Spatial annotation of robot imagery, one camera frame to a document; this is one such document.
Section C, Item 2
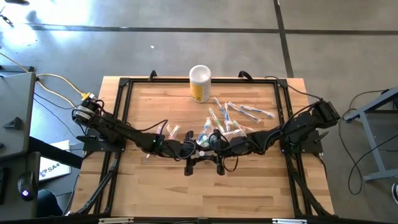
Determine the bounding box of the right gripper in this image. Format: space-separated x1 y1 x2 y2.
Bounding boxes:
205 128 250 177

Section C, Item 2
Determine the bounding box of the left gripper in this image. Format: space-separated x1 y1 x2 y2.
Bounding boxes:
160 129 207 177

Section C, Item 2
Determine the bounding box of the packaged orange toothbrush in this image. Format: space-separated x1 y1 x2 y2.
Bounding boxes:
229 123 256 133
167 123 182 141

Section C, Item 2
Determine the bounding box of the packaged purple toothbrush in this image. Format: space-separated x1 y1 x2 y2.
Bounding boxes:
145 125 165 160

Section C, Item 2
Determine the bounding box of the packaged green toothbrush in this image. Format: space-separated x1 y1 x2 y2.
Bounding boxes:
232 119 249 141
209 107 225 134

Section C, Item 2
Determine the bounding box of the white yellow wipes canister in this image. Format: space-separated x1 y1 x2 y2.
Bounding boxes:
188 64 212 103

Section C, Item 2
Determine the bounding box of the black diagonal strut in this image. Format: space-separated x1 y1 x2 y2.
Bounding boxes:
284 154 333 218
73 151 123 216

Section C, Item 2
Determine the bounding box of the black support beam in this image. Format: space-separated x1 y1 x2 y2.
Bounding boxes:
28 136 84 170

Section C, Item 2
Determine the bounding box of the white printed sign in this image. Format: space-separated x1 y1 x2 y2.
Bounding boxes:
39 139 73 182

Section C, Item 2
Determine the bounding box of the grey metal stand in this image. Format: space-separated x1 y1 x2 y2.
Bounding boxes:
343 86 398 182

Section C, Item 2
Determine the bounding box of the person's leg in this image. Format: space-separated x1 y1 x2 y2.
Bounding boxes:
36 189 60 218

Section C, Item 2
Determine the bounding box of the black computer mouse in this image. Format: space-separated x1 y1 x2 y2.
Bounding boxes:
17 171 37 202

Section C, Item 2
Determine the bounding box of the grey desk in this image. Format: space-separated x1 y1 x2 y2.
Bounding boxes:
0 65 37 160

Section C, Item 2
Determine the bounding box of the black desk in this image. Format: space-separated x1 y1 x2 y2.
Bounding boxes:
0 151 43 220

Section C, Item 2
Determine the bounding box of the silver bracket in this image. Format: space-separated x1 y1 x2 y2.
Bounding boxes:
98 217 135 224
272 218 308 224

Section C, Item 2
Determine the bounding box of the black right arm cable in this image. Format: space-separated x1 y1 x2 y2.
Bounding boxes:
264 75 325 102

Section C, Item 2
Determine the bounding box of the black floor cable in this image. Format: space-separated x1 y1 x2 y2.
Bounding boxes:
347 133 398 196

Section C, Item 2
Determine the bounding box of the yellow cable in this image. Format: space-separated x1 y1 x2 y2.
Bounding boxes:
0 52 91 101

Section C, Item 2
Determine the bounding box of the black bracket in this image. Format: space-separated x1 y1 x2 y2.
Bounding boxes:
2 116 23 130

